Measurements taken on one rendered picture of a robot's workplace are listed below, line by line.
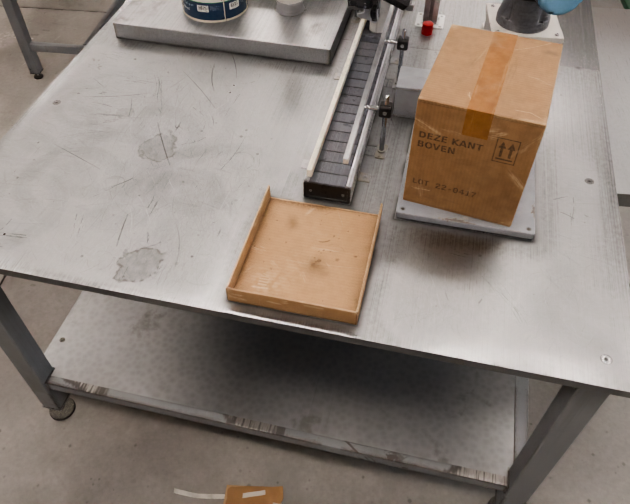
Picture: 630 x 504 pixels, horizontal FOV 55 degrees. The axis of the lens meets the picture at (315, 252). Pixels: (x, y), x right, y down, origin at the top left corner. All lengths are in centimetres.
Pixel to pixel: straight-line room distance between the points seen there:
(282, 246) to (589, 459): 123
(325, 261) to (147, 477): 99
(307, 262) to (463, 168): 37
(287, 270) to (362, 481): 87
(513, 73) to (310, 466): 124
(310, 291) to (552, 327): 47
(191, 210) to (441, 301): 59
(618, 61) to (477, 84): 85
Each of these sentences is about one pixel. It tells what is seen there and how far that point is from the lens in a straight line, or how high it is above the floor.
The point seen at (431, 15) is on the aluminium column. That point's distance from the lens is 206.
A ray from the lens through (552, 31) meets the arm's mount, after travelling 195.
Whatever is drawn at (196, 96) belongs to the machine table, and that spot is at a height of 83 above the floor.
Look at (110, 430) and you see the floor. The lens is 208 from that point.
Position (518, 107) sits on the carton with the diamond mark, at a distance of 123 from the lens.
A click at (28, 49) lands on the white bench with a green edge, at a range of 350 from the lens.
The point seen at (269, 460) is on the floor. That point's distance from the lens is 194.
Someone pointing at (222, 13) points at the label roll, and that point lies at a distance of 195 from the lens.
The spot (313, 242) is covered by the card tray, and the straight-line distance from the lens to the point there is 129.
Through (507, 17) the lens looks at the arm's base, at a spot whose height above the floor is 93.
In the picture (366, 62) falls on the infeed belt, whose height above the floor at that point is 88.
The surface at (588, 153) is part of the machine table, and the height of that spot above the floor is 83.
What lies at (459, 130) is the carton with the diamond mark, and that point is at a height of 107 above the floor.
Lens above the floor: 180
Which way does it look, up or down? 49 degrees down
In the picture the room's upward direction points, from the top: straight up
